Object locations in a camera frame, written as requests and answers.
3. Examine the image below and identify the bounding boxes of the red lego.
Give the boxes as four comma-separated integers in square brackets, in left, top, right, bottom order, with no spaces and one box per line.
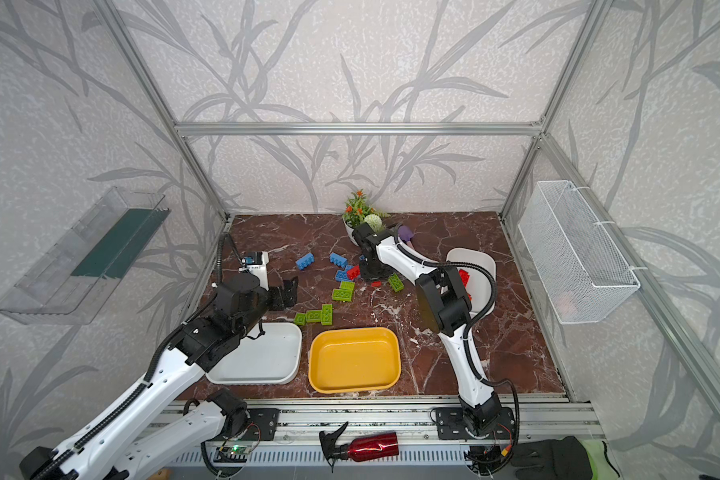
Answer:
[458,268,472,301]
[347,265,361,281]

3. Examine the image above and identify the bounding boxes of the green lego row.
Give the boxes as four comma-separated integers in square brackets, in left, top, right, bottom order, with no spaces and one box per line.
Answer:
[293,304,333,326]

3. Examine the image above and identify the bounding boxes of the green lego pair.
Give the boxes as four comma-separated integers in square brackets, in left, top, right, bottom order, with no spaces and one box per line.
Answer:
[331,281,355,302]

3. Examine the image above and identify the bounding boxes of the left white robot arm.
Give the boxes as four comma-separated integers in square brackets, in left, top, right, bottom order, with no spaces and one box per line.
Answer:
[20,270,299,479]

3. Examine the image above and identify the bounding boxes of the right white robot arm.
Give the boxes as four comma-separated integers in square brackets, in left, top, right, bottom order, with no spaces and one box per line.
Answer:
[352,223,503,439]

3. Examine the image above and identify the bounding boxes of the blue lego middle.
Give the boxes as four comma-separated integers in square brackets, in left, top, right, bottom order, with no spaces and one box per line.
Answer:
[329,253,348,270]

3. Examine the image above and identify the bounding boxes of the purple pink toy shovel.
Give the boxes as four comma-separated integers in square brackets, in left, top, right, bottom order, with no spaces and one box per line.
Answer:
[397,225,414,244]

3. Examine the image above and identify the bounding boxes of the potted flower plant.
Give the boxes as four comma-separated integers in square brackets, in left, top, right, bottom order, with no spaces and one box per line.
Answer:
[342,190,388,243]

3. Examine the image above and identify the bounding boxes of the left white tray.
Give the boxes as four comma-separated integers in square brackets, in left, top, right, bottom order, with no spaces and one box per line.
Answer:
[206,323,302,385]

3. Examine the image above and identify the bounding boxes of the white tray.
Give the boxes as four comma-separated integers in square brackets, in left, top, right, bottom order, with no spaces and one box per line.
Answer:
[446,248,496,317]
[206,323,302,385]

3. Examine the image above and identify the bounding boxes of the blue lego far left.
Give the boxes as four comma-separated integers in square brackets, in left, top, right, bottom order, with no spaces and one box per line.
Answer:
[296,253,315,270]

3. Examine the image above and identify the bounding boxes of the yellow tray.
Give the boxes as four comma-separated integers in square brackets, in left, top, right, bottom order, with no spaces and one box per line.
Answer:
[308,327,401,395]

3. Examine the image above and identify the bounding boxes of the right white tray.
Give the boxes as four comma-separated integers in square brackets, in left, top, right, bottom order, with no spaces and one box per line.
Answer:
[446,248,496,317]

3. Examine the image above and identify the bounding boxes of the green circuit board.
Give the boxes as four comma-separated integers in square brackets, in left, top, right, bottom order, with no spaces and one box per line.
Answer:
[212,444,258,465]

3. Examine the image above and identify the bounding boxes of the red spray bottle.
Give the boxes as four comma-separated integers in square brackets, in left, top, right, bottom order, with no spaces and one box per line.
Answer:
[319,422,399,471]

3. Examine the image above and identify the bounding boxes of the black glove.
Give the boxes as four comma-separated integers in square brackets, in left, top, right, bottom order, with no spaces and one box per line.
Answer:
[510,436,594,480]

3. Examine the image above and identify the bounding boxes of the clear wall shelf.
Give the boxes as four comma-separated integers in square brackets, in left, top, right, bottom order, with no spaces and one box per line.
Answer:
[0,187,170,326]

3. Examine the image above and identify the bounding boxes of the white wire basket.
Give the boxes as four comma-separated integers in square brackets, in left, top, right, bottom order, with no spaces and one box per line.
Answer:
[518,180,641,325]

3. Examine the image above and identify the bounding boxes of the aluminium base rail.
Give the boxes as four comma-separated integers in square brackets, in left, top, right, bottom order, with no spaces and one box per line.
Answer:
[155,398,604,448]

